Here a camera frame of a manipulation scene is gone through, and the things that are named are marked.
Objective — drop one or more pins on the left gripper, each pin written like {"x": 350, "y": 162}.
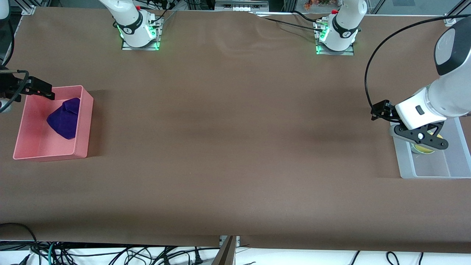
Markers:
{"x": 385, "y": 109}

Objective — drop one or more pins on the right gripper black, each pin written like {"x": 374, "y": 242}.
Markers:
{"x": 15, "y": 85}

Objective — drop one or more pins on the purple microfiber cloth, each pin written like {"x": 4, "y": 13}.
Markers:
{"x": 66, "y": 119}

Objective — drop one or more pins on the green bowl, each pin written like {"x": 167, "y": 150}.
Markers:
{"x": 415, "y": 149}

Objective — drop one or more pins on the yellow cup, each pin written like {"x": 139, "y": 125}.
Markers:
{"x": 427, "y": 150}

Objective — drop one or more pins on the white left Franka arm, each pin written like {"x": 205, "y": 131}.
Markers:
{"x": 452, "y": 92}

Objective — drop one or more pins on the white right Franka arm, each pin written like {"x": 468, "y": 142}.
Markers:
{"x": 133, "y": 31}

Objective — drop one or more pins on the pink plastic bin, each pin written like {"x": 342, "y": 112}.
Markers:
{"x": 82, "y": 125}

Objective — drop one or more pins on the clear plastic bin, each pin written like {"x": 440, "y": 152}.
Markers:
{"x": 434, "y": 165}

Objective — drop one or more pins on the white background device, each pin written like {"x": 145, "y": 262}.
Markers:
{"x": 241, "y": 5}

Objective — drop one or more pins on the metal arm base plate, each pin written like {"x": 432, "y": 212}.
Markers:
{"x": 335, "y": 52}
{"x": 140, "y": 48}

